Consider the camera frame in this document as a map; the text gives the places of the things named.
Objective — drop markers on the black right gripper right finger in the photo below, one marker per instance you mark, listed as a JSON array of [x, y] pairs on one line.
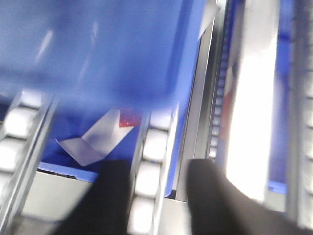
[[217, 207]]

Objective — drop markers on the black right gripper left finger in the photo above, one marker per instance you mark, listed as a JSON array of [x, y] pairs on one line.
[[103, 209]]

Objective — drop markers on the blue plastic tray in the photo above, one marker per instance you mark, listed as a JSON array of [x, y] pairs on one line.
[[94, 53]]

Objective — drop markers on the white paper label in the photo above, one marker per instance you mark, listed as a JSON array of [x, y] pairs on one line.
[[103, 137]]

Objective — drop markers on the blue storage bin below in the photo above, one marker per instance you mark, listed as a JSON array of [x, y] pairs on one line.
[[73, 120]]

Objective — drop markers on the right blue bin white label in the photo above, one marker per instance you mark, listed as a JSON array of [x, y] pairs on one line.
[[245, 136]]

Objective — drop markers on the middle roller conveyor rail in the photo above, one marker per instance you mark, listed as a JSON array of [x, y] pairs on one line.
[[150, 170]]

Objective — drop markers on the roller conveyor rail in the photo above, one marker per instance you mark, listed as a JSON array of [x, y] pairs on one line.
[[150, 170], [300, 162], [27, 119]]

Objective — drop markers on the right roller conveyor rail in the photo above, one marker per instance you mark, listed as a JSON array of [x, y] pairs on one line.
[[300, 162]]

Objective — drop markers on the left roller conveyor rail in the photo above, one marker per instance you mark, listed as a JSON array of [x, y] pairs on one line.
[[27, 119]]

